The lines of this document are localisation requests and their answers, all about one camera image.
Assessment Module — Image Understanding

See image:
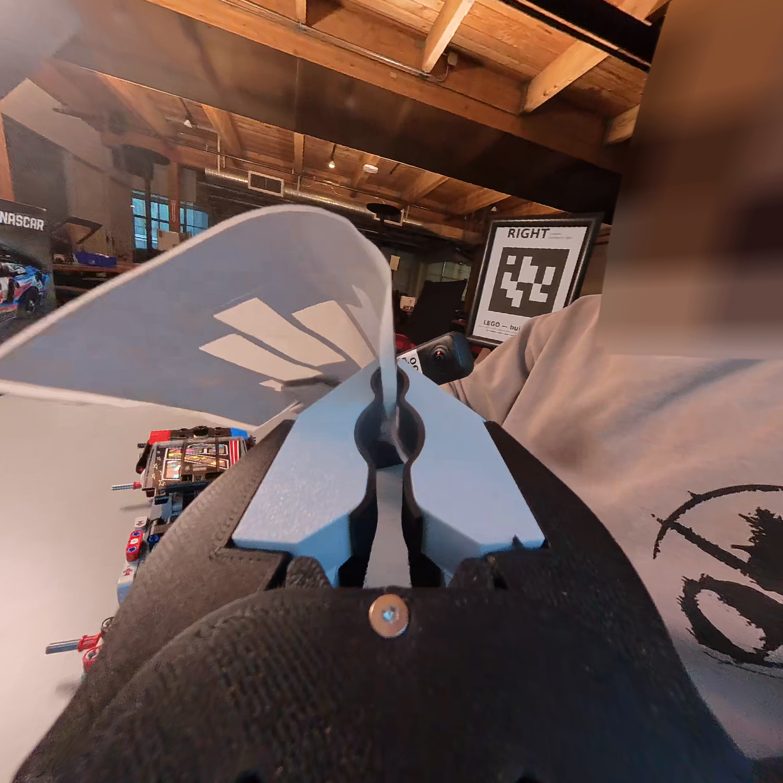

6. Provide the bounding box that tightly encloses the silver ventilation duct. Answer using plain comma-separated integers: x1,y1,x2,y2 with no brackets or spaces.
205,166,441,215

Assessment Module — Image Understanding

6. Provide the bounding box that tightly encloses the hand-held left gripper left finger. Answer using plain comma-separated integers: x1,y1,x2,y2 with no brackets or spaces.
231,365,385,589

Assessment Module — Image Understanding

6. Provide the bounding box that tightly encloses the black lego set box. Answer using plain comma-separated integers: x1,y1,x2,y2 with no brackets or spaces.
0,199,59,343

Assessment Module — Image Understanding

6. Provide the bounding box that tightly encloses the holographic sticker sheet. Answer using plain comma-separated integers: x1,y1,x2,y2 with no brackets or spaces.
0,205,412,588

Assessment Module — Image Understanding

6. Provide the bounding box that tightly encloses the framed marker sign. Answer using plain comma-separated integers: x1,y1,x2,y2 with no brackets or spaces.
466,213,605,349

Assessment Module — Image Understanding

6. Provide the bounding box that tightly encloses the lego race car model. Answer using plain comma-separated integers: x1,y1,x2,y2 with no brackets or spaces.
46,425,258,674

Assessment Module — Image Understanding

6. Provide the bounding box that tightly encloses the black patio heater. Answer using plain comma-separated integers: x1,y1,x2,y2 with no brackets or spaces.
113,145,172,203
367,202,405,239

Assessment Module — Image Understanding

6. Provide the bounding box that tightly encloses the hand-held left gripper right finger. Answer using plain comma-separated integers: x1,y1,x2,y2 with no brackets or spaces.
396,366,546,587

